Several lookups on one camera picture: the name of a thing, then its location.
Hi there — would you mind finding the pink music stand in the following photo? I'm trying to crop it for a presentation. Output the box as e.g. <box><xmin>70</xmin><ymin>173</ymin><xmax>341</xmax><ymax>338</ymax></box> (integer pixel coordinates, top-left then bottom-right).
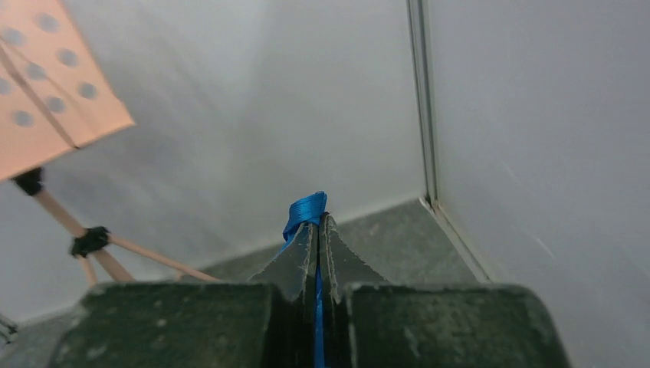
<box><xmin>1</xmin><ymin>1</ymin><xmax>208</xmax><ymax>284</ymax></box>

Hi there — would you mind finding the blue cloth napkin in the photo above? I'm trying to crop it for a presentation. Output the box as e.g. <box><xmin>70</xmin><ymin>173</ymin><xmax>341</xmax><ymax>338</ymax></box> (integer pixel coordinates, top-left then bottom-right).
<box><xmin>277</xmin><ymin>191</ymin><xmax>327</xmax><ymax>368</ymax></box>

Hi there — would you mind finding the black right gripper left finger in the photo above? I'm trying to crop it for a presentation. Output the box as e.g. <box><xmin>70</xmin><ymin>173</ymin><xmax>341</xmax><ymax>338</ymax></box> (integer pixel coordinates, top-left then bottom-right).
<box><xmin>48</xmin><ymin>221</ymin><xmax>320</xmax><ymax>368</ymax></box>

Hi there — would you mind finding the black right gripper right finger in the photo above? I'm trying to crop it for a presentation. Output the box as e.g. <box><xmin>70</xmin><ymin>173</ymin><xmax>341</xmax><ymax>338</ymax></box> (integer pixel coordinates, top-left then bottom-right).
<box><xmin>318</xmin><ymin>212</ymin><xmax>573</xmax><ymax>368</ymax></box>

